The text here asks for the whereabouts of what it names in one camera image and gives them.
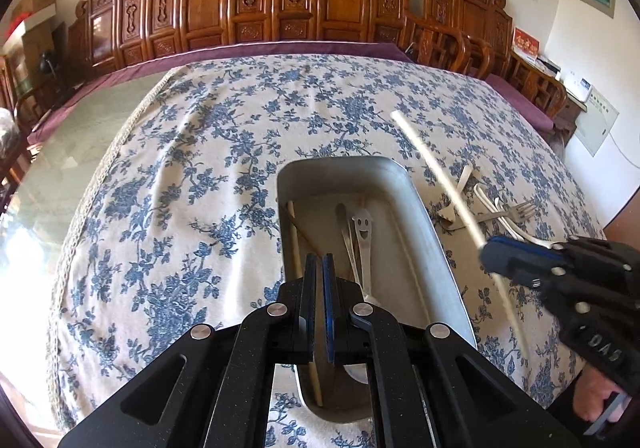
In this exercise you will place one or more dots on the metal fork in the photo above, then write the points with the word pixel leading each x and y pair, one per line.
pixel 510 215

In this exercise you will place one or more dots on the smiley metal spoon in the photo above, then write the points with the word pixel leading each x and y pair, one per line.
pixel 362 228

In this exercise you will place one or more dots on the person's right hand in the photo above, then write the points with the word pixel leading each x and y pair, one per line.
pixel 590 393

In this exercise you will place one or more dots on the stacked brown cardboard boxes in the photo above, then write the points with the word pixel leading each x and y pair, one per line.
pixel 32 45

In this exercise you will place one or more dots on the white plastic fork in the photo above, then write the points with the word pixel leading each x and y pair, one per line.
pixel 452 198

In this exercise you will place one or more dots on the wooden side table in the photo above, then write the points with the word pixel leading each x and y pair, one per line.
pixel 570 108

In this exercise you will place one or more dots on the purple armchair cushion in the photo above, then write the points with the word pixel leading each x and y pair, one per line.
pixel 520 100

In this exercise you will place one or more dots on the blue floral tablecloth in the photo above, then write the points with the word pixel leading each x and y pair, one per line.
pixel 200 167

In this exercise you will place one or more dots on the carved wooden armchair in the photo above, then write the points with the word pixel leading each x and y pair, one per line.
pixel 475 12

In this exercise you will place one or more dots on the rectangular metal tray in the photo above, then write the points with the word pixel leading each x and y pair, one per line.
pixel 390 208

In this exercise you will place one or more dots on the red card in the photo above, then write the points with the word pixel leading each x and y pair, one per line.
pixel 527 43

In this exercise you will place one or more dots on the white wall distribution box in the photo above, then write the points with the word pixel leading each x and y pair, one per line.
pixel 599 122

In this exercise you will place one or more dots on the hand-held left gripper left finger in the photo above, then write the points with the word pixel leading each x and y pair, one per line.
pixel 311 308

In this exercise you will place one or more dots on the purple sofa cushion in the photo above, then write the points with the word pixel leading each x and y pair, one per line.
pixel 250 50

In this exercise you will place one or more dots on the white telephone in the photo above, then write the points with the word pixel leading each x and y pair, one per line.
pixel 576 85

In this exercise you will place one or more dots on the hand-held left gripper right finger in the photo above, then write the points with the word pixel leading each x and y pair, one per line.
pixel 331 313

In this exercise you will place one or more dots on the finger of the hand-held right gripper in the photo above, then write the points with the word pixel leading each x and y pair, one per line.
pixel 525 248
pixel 515 268

